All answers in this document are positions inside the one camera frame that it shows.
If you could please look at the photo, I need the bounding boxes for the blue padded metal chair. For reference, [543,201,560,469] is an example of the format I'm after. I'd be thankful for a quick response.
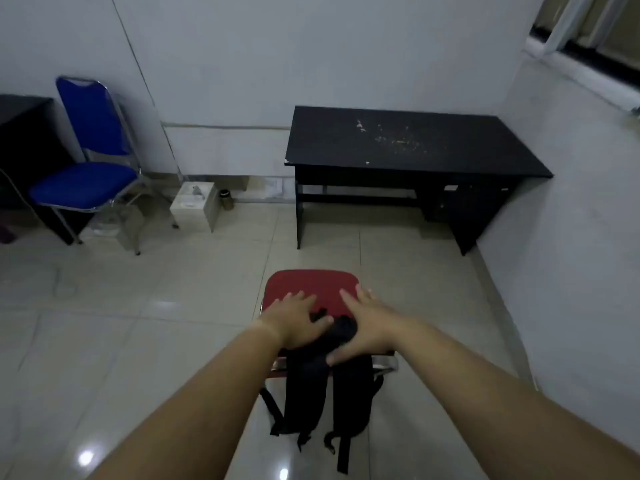
[28,76,181,257]

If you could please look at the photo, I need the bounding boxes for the person's right hand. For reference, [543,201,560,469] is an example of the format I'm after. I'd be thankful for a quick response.
[326,284,402,368]

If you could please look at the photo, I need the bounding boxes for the white square box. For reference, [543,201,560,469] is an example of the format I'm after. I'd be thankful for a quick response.
[169,181,221,234]

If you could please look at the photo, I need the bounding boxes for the black wooden desk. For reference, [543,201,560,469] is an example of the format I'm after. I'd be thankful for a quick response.
[284,106,555,257]

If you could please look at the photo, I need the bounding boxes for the person's right forearm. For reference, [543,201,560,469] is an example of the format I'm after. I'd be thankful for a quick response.
[390,317,640,480]

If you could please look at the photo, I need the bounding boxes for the clear plastic container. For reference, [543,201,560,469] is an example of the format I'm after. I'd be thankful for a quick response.
[92,204,132,241]

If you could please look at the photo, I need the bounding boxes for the person's left hand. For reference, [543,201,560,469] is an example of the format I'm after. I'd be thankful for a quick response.
[257,291,334,350]

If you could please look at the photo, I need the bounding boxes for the person's left forearm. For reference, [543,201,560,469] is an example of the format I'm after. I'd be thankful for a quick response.
[84,321,285,480]

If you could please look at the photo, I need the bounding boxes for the white wall cable conduit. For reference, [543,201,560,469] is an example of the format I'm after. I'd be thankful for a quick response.
[109,0,294,184]

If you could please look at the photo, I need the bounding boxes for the black backpack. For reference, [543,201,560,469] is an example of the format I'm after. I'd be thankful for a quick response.
[259,309,386,475]

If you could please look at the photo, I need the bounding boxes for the dark side table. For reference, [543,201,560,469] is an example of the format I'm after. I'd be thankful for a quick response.
[0,94,94,246]

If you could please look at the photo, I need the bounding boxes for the red padded chair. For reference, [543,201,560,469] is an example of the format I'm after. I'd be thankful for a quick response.
[259,269,399,381]

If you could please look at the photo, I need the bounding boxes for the white window frame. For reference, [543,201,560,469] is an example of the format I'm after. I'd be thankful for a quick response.
[524,0,640,116]

